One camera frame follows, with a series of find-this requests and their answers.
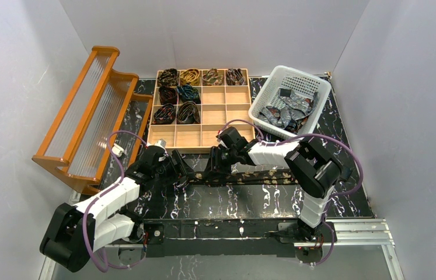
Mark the wooden grid organizer tray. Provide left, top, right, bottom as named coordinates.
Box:
left=147, top=68, right=252, bottom=153

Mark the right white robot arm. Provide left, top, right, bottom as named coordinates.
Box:
left=203, top=127, right=351, bottom=241

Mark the rolled dark striped tie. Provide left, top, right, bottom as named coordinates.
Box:
left=225, top=68, right=246, bottom=86

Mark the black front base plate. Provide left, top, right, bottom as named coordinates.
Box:
left=147, top=219, right=298, bottom=258

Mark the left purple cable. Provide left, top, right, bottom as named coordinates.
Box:
left=82, top=130, right=149, bottom=273

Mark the rolled black gold tie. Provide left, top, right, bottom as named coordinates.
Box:
left=157, top=68, right=179, bottom=87

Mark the orange wooden rack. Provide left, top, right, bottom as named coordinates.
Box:
left=32, top=45, right=154, bottom=195

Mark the white plastic basket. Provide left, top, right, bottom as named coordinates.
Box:
left=248, top=65, right=332, bottom=139

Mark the black gold floral tie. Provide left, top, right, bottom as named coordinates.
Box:
left=187, top=169, right=299, bottom=187

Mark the rolled black grey tie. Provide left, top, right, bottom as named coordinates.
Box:
left=176, top=101, right=201, bottom=124

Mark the rolled yellow tie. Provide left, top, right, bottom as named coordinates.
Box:
left=179, top=68, right=201, bottom=86

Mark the small white connector plug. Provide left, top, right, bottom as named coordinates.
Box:
left=111, top=143, right=125, bottom=158

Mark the rolled dark red tie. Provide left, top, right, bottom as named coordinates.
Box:
left=158, top=86, right=178, bottom=105

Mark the aluminium frame rail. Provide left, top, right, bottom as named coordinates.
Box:
left=37, top=193, right=405, bottom=280

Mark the rolled teal patterned tie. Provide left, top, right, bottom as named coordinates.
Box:
left=176, top=84, right=201, bottom=104

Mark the rolled olive patterned tie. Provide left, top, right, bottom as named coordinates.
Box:
left=202, top=68, right=225, bottom=86

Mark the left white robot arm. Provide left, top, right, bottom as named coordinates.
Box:
left=39, top=145, right=194, bottom=272

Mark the rolled navy red tie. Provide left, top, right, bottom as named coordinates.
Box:
left=152, top=103, right=176, bottom=125

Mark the grey patterned ties pile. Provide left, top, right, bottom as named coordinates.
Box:
left=257, top=88, right=319, bottom=133

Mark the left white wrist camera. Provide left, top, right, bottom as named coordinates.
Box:
left=153, top=139, right=166, bottom=150

